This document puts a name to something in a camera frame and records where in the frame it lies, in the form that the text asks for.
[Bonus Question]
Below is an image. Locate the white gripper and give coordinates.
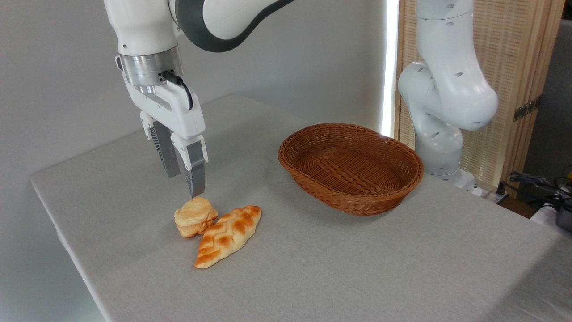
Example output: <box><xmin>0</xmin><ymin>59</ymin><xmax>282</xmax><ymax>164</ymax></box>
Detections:
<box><xmin>122</xmin><ymin>73</ymin><xmax>209</xmax><ymax>199</ymax></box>

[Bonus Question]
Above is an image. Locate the round pale biscuit bread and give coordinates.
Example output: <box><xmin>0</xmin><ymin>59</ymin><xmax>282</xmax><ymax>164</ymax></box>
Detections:
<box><xmin>174</xmin><ymin>197</ymin><xmax>219</xmax><ymax>238</ymax></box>

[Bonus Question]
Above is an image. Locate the braided golden bread loaf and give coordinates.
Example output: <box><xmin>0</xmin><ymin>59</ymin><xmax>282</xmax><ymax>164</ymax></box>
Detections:
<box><xmin>194</xmin><ymin>205</ymin><xmax>262</xmax><ymax>269</ymax></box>

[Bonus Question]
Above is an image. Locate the brown oval wicker basket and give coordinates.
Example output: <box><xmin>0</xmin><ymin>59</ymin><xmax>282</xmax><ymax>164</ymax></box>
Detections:
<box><xmin>278</xmin><ymin>123</ymin><xmax>425</xmax><ymax>216</ymax></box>

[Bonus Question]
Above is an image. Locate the grey tablecloth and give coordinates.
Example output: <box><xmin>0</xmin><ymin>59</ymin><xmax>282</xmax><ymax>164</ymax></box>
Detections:
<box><xmin>30</xmin><ymin>94</ymin><xmax>572</xmax><ymax>322</ymax></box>

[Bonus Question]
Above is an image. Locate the white power strip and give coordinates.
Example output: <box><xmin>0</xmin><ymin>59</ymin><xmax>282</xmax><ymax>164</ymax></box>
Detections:
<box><xmin>474</xmin><ymin>186</ymin><xmax>510</xmax><ymax>204</ymax></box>

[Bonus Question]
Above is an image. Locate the wooden slatted folding screen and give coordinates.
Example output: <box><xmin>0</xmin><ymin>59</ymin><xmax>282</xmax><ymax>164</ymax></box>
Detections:
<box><xmin>395</xmin><ymin>0</ymin><xmax>566</xmax><ymax>191</ymax></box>

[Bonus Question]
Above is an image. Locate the dark metal screen hinge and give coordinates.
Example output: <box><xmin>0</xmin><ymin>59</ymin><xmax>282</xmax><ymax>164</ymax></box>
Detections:
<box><xmin>513</xmin><ymin>95</ymin><xmax>543</xmax><ymax>122</ymax></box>

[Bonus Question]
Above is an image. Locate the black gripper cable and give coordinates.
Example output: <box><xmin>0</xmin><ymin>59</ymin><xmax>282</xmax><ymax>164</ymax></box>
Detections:
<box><xmin>162</xmin><ymin>70</ymin><xmax>194</xmax><ymax>110</ymax></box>

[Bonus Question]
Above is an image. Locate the black cable bundle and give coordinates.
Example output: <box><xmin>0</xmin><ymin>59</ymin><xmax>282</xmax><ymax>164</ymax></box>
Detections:
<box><xmin>497</xmin><ymin>171</ymin><xmax>572</xmax><ymax>207</ymax></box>

